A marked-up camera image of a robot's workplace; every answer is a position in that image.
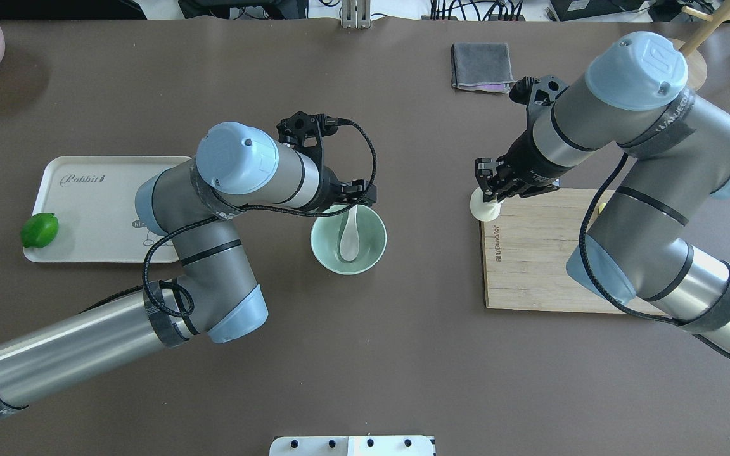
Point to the green lime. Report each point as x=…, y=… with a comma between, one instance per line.
x=39, y=230

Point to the white rectangular tray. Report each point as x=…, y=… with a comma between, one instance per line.
x=93, y=200

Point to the light green bowl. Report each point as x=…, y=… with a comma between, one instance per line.
x=326, y=234

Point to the white ceramic spoon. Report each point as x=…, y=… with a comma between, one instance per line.
x=349, y=245

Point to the white steamed bun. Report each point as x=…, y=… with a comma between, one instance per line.
x=482, y=210

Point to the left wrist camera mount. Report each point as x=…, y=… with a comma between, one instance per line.
x=305, y=133

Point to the bamboo cutting board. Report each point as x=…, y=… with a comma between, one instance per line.
x=525, y=250

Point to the grey folded cloth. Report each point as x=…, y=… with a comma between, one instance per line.
x=481, y=66

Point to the wooden mug tree stand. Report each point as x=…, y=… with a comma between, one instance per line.
x=710, y=15

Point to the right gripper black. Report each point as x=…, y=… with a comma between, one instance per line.
x=525, y=163

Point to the aluminium frame post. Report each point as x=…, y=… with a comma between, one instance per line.
x=355, y=14

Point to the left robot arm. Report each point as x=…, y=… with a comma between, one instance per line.
x=196, y=278

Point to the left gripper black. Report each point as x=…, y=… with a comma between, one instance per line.
x=331, y=196

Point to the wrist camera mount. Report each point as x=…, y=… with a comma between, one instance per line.
x=305, y=133
x=537, y=95

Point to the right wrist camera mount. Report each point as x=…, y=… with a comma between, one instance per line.
x=537, y=95

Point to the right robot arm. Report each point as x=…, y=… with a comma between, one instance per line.
x=676, y=154

